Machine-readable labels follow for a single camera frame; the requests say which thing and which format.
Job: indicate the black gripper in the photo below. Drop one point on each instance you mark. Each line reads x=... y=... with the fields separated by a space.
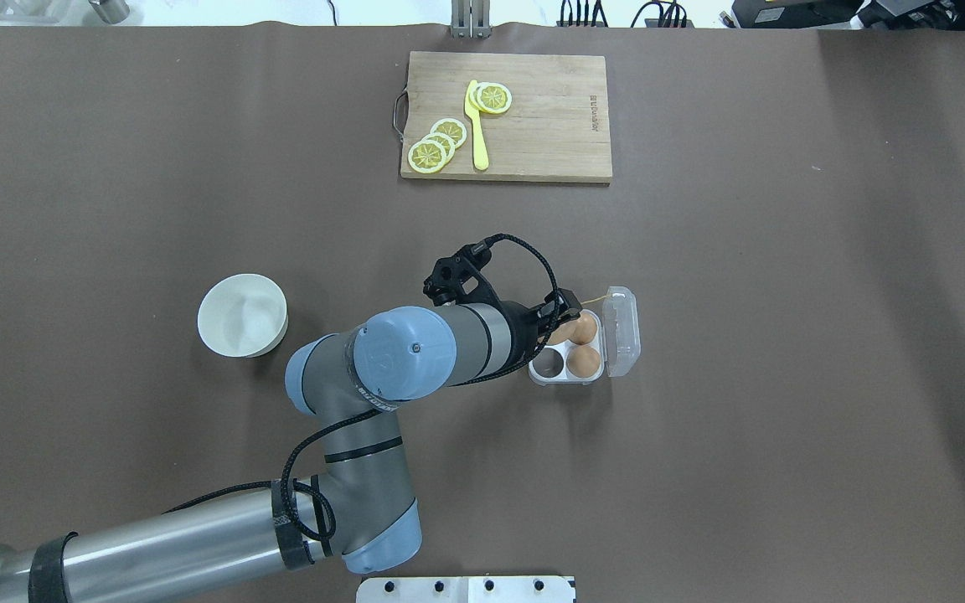
x=523 y=328

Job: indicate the brown egg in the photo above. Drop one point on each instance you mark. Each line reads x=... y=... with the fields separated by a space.
x=562 y=333
x=583 y=362
x=587 y=329

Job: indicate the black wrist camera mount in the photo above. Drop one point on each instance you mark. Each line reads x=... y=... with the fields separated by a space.
x=458 y=279

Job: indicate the yellow toy knife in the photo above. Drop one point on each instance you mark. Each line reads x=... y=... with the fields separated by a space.
x=480 y=156

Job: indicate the lemon slice back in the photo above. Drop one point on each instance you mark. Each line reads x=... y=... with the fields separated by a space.
x=452 y=128

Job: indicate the wooden cutting board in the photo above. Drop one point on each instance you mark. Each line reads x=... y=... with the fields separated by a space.
x=557 y=130

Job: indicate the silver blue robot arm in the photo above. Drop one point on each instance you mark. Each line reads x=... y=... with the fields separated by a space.
x=344 y=492

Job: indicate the lemon slice middle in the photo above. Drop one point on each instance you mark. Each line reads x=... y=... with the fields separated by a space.
x=447 y=144

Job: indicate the lemon slice stack front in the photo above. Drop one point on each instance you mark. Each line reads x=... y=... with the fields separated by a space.
x=425 y=158

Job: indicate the lemon slice near knife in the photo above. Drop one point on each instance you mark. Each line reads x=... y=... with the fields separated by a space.
x=492 y=98

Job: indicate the clear plastic egg box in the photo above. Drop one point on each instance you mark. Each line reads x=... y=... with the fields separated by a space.
x=607 y=342

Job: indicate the white round bowl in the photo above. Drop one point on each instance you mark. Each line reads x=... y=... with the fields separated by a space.
x=243 y=316

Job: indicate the aluminium frame post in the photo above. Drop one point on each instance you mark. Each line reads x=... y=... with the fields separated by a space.
x=470 y=19

